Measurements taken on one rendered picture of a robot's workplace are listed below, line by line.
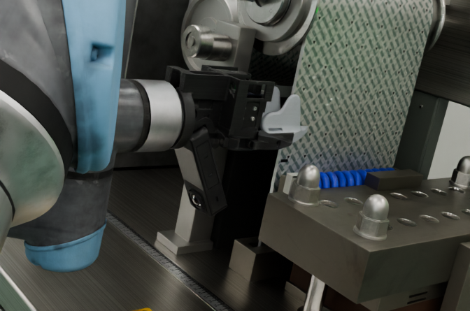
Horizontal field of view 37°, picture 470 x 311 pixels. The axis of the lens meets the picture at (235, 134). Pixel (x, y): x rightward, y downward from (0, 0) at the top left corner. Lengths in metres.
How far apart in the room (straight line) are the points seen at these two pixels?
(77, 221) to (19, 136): 0.42
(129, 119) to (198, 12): 0.36
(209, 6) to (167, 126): 0.32
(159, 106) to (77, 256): 0.17
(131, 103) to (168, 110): 0.04
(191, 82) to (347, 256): 0.24
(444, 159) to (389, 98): 2.92
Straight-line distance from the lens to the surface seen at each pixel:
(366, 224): 0.77
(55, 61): 0.30
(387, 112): 1.01
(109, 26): 0.30
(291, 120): 0.84
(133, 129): 0.69
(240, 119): 0.77
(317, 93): 0.89
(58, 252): 0.72
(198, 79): 0.74
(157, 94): 0.71
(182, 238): 0.96
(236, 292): 0.88
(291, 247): 0.81
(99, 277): 0.86
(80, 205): 0.70
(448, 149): 3.90
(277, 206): 0.82
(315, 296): 0.84
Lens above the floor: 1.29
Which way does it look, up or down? 14 degrees down
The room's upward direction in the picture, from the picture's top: 11 degrees clockwise
